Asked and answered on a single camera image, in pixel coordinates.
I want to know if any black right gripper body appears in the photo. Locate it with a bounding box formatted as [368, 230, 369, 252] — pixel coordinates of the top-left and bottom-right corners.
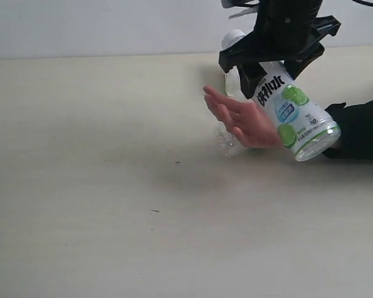
[219, 0, 341, 72]

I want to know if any small clear white-label bottle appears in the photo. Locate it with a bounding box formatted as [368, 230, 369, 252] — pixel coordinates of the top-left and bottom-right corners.
[220, 29, 246, 100]

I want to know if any green lime label bottle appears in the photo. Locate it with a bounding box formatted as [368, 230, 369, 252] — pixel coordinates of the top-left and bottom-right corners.
[253, 61, 341, 161]

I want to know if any clear bottle barcode label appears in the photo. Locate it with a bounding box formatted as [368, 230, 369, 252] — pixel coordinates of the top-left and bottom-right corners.
[214, 123, 251, 157]

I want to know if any black sleeved forearm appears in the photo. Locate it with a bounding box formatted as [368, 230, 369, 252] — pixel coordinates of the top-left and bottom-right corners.
[323, 100, 373, 161]

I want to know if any bare open human hand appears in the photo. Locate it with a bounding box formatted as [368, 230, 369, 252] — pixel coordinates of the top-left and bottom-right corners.
[203, 86, 282, 149]

